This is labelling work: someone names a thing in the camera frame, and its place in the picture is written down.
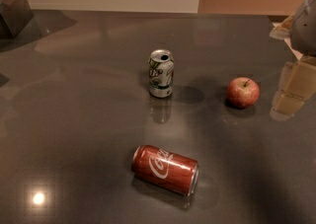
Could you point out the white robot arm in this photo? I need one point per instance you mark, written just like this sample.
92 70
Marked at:
303 35

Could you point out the dark box on table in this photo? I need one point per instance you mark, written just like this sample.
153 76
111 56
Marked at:
14 16

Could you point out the red apple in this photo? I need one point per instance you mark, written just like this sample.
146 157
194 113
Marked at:
242 92

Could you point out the green white soda can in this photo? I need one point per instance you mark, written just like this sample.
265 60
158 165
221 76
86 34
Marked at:
161 72

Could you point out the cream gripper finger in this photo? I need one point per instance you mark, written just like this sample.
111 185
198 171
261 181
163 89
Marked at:
283 30
297 84

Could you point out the red coke can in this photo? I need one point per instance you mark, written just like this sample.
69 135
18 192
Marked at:
165 169

